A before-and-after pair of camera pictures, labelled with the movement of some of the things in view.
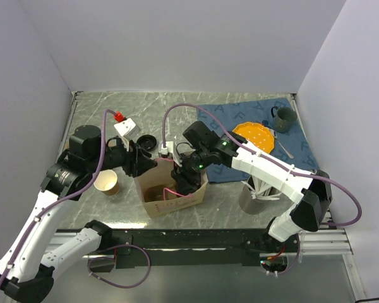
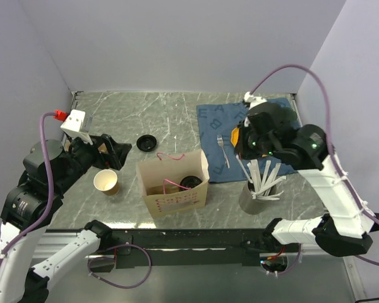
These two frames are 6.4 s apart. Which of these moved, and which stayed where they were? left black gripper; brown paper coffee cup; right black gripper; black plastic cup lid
Moved: right black gripper; left black gripper
Stayed: brown paper coffee cup; black plastic cup lid
